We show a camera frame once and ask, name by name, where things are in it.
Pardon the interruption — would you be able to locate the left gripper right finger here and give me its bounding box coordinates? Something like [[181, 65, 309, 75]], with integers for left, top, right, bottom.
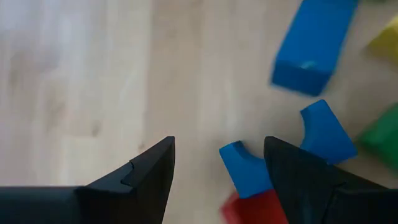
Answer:
[[262, 135, 398, 224]]

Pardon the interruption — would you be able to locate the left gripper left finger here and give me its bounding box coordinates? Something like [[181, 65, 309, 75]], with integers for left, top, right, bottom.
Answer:
[[0, 135, 177, 224]]

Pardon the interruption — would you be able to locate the blue arch block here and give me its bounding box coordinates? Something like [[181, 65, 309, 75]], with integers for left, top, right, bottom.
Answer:
[[218, 98, 358, 200]]

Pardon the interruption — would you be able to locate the yellow arch block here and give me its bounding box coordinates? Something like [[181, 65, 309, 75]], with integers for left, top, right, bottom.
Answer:
[[366, 15, 398, 63]]

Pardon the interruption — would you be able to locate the red arch block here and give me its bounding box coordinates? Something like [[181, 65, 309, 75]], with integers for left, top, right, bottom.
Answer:
[[220, 188, 290, 224]]

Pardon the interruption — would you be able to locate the green arch block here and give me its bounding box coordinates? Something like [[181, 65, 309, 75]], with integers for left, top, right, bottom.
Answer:
[[356, 104, 398, 170]]

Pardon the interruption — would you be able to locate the blue rectangular block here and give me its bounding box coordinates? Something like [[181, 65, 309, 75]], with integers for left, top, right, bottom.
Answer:
[[269, 0, 360, 97]]

